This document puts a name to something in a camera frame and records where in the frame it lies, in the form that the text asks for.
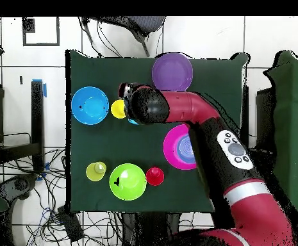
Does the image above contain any black power strip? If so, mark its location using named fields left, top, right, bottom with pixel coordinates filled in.
left=56, top=204, right=85, bottom=243

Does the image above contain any red plastic cup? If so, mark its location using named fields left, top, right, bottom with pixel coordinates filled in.
left=145, top=167, right=165, bottom=186

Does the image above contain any dark green table cloth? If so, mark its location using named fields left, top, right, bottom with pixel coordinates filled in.
left=65, top=49, right=249, bottom=215

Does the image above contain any purple plastic bowl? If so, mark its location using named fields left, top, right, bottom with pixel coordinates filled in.
left=151, top=52, right=194, bottom=92

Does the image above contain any yellow plastic cup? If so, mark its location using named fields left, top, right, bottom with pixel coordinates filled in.
left=110, top=99, right=127, bottom=119

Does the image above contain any translucent yellow-green plastic cup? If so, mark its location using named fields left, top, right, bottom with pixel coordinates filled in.
left=85, top=161, right=108, bottom=183

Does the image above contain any black metal frame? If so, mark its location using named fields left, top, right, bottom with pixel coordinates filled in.
left=242, top=86, right=276, bottom=154
left=0, top=80, right=46, bottom=175

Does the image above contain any small dark blue bowl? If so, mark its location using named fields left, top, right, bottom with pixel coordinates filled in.
left=176, top=134, right=197, bottom=165

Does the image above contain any large light blue bowl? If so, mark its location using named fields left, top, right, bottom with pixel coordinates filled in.
left=70, top=86, right=110, bottom=126

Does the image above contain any green plastic bowl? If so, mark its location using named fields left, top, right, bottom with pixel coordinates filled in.
left=109, top=163, right=147, bottom=201

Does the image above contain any grey office chair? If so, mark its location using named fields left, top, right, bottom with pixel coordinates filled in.
left=81, top=16, right=167, bottom=58

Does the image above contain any black floor device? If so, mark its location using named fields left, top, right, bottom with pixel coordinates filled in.
left=0, top=173, right=38, bottom=204

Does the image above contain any pink plastic bowl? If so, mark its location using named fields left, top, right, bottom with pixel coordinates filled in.
left=163, top=124, right=198, bottom=170

